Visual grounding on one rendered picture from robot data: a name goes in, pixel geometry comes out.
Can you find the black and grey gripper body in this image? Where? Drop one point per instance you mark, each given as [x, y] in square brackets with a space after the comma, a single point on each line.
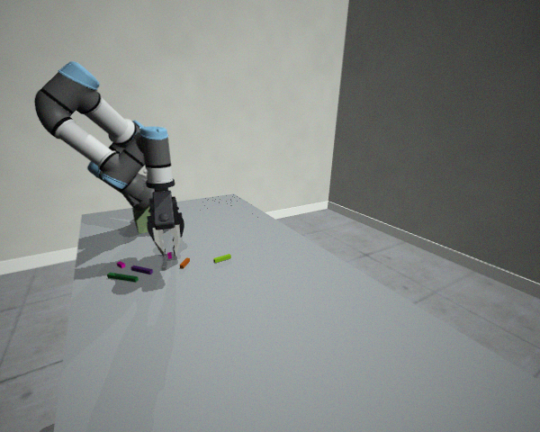
[164, 187]

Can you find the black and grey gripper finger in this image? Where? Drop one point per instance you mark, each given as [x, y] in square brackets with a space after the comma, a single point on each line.
[177, 232]
[156, 235]

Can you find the dark green rod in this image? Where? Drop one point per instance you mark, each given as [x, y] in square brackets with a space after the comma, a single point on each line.
[123, 277]

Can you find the lime green rod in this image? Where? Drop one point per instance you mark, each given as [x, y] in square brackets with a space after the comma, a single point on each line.
[221, 258]

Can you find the purple rod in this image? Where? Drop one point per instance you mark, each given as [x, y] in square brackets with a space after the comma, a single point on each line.
[142, 270]

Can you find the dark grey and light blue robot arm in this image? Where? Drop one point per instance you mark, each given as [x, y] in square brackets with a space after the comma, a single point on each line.
[73, 89]

